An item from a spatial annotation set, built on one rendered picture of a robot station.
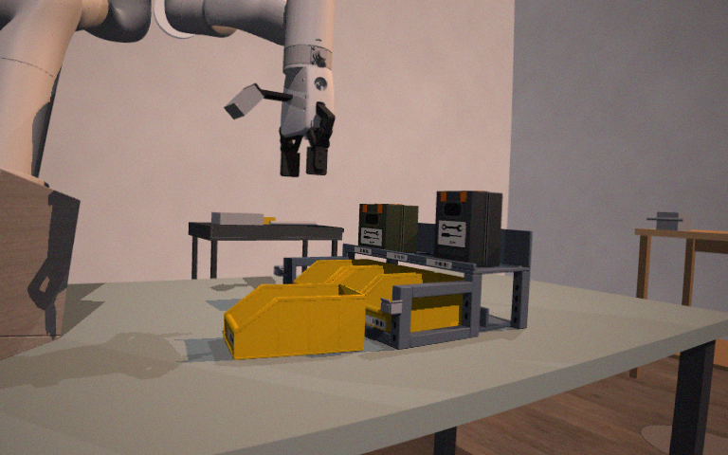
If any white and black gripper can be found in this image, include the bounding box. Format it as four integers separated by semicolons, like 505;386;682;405
279;64;336;177

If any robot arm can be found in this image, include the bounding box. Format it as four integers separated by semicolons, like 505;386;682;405
0;0;335;188

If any dark grey tool case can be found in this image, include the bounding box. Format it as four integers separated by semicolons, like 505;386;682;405
434;191;502;267

